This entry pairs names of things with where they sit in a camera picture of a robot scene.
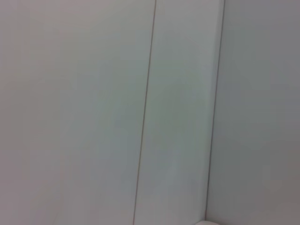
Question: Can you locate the white rounded object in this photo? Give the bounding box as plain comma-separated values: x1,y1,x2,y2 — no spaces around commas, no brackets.
195,219,218,225

